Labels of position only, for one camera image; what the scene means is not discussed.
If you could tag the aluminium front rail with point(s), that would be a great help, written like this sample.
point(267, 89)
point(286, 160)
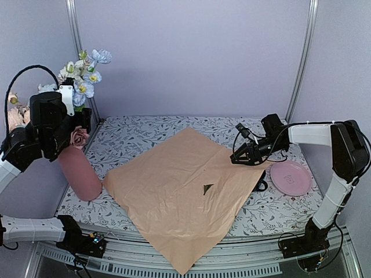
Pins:
point(127, 254)

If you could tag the right aluminium frame post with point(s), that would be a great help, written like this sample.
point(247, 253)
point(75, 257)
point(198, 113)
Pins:
point(309, 32)

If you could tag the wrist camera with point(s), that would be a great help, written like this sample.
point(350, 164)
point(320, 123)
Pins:
point(247, 134)
point(66, 89)

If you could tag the pink cylindrical vase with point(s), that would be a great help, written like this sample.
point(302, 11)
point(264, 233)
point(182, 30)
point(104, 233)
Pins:
point(79, 174)

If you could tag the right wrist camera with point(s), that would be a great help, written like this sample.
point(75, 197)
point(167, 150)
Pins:
point(247, 134)

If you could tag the floral patterned table mat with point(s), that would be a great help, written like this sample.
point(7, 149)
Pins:
point(121, 139)

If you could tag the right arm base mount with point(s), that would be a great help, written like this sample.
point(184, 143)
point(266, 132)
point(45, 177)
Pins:
point(292, 246)

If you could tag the green paper bouquet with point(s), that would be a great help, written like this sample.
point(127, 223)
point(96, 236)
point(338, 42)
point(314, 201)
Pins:
point(162, 193)

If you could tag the mauve and cream rose stem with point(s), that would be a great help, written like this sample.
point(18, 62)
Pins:
point(79, 137)

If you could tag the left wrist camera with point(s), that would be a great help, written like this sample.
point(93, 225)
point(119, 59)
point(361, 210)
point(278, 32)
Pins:
point(66, 89)

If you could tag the loose dark green leaf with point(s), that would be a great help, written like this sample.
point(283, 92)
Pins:
point(206, 188)

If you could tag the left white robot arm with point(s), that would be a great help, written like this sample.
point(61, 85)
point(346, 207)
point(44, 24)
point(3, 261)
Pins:
point(19, 150)

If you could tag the small blue flower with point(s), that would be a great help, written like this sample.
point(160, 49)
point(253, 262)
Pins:
point(86, 76)

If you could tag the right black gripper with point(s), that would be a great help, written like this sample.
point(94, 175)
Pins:
point(253, 152)

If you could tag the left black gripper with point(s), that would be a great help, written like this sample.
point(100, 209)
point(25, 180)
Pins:
point(84, 117)

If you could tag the pink plate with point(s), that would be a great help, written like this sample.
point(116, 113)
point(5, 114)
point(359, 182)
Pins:
point(290, 178)

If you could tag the white flower leafy stems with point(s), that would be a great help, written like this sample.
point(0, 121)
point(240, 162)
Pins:
point(47, 88)

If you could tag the dark blue mug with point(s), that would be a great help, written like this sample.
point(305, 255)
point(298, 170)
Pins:
point(261, 185)

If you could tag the pale pink rose stem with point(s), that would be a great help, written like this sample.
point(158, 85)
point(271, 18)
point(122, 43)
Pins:
point(19, 114)

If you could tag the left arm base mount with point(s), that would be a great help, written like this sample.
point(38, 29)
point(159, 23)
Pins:
point(75, 242)

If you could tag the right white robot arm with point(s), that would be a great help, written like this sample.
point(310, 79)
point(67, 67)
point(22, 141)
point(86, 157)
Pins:
point(348, 154)

